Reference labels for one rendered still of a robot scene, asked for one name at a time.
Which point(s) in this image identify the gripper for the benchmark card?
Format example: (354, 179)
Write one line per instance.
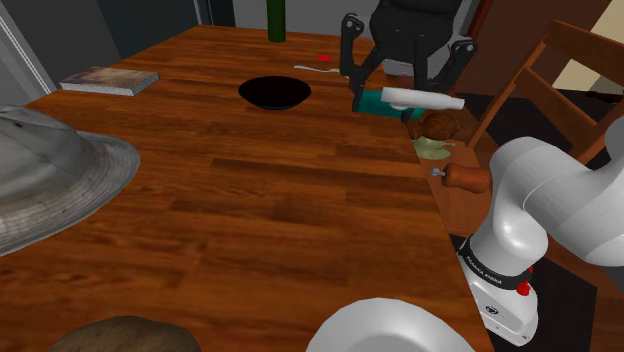
(414, 24)

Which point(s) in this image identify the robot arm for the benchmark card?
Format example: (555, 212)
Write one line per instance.
(521, 195)

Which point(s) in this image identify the teal and white bottle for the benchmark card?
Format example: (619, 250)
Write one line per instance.
(375, 105)

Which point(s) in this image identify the small red thing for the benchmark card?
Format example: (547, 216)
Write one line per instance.
(323, 58)

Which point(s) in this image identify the brown figure on pale base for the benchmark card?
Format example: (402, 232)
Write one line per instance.
(438, 126)

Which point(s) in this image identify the white spoon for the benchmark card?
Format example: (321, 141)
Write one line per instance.
(317, 69)

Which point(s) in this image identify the black bowl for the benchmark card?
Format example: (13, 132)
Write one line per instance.
(274, 92)

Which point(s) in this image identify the dark green bottle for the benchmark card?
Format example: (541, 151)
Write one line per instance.
(277, 22)

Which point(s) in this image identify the brown pepper mill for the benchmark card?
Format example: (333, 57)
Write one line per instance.
(465, 178)

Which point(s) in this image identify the wooden chair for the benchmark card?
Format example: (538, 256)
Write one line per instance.
(575, 53)

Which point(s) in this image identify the wooden table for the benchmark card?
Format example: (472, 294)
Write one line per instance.
(253, 204)

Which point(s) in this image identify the book with pale cover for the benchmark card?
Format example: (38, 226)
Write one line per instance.
(109, 79)

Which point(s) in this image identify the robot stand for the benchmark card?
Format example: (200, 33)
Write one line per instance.
(565, 322)

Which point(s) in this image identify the grey brimmed hat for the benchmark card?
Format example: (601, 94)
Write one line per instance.
(44, 180)

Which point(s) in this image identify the brown rounded lump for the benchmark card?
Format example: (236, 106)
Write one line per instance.
(126, 336)

